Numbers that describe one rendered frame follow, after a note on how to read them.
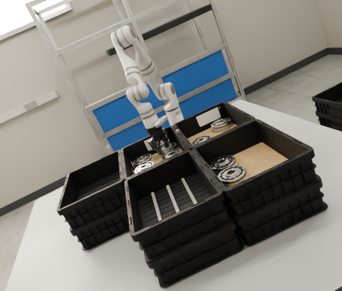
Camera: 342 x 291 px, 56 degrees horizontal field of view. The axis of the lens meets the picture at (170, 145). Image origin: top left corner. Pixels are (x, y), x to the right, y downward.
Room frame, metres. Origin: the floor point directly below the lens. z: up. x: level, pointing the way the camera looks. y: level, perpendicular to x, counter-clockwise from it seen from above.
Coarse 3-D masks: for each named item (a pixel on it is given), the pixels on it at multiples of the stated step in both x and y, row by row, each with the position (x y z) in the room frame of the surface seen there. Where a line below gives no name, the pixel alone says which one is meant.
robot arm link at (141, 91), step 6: (132, 72) 1.51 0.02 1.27; (138, 72) 1.53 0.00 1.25; (126, 78) 1.52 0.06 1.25; (132, 78) 1.50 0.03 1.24; (138, 78) 1.48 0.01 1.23; (138, 84) 1.47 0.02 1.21; (144, 84) 1.46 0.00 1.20; (132, 90) 1.46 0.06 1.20; (138, 90) 1.45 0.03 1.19; (144, 90) 1.44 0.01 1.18; (138, 96) 1.45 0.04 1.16; (144, 96) 1.45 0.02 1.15
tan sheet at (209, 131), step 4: (200, 132) 1.58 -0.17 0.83; (204, 132) 1.56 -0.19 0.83; (208, 132) 1.54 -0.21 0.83; (212, 132) 1.51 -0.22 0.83; (216, 132) 1.49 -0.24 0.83; (220, 132) 1.47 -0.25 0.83; (192, 136) 1.58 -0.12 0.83; (196, 136) 1.55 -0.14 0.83; (200, 136) 1.53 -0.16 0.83; (212, 136) 1.46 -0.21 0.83; (192, 140) 1.53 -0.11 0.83
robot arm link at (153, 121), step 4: (152, 116) 1.45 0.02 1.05; (156, 116) 1.47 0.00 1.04; (164, 116) 1.46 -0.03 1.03; (144, 120) 1.46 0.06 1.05; (148, 120) 1.45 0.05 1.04; (152, 120) 1.45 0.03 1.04; (156, 120) 1.45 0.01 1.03; (160, 120) 1.43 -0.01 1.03; (164, 120) 1.44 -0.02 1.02; (144, 124) 1.46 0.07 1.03; (148, 124) 1.45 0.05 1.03; (152, 124) 1.44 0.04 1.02; (156, 124) 1.40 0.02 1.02; (160, 124) 1.41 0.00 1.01; (148, 128) 1.45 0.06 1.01
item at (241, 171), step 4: (228, 168) 1.04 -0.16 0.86; (232, 168) 1.03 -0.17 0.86; (236, 168) 1.02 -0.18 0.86; (240, 168) 1.01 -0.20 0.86; (244, 168) 1.00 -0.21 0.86; (220, 172) 1.04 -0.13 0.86; (224, 172) 1.03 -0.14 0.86; (240, 172) 0.98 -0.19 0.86; (244, 172) 0.97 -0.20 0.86; (220, 176) 1.02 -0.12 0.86; (224, 176) 1.00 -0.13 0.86; (236, 176) 0.97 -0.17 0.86; (240, 176) 0.96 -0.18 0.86; (224, 180) 0.98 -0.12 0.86; (228, 180) 0.96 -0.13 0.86; (232, 180) 0.95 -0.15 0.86; (236, 180) 0.95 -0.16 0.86
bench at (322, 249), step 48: (336, 144) 1.14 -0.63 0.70; (336, 192) 0.88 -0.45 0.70; (48, 240) 1.42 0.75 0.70; (288, 240) 0.77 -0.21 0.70; (336, 240) 0.69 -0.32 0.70; (48, 288) 1.05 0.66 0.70; (96, 288) 0.93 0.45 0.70; (144, 288) 0.83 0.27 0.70; (192, 288) 0.75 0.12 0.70; (240, 288) 0.68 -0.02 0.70; (288, 288) 0.61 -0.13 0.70; (336, 288) 0.56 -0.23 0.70
